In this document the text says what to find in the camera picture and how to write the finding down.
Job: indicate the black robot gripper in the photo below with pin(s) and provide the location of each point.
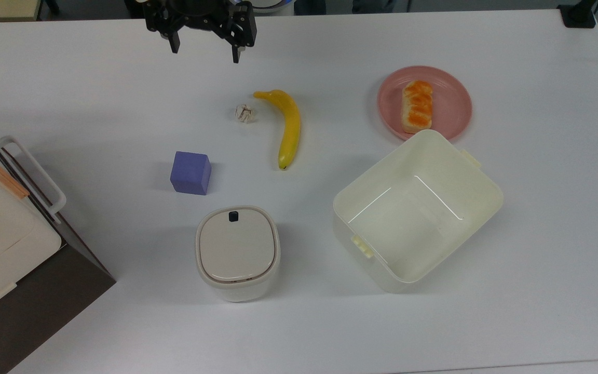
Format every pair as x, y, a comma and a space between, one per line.
200, 15

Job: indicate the orange glazed bread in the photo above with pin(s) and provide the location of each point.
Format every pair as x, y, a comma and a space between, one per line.
417, 106

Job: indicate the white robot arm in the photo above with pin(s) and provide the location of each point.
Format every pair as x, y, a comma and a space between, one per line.
273, 4

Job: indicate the crumpled white paper ball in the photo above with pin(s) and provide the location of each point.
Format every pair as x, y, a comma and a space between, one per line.
245, 113

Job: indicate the yellow banana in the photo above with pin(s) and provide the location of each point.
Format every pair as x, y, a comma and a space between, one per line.
289, 127

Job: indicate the purple cube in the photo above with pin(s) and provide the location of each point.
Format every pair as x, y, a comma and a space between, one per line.
190, 173

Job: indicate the white lidded trash can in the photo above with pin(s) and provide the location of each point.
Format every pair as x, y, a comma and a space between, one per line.
236, 252

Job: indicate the pink round plate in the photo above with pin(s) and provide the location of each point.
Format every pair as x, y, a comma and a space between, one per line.
452, 106

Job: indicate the cream plastic storage box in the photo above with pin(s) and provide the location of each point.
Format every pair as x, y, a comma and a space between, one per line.
418, 213

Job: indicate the dark brown crate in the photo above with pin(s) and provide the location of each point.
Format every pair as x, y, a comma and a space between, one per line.
44, 306

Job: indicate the black camera stand clamp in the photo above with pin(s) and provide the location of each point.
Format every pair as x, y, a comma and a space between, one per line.
578, 14

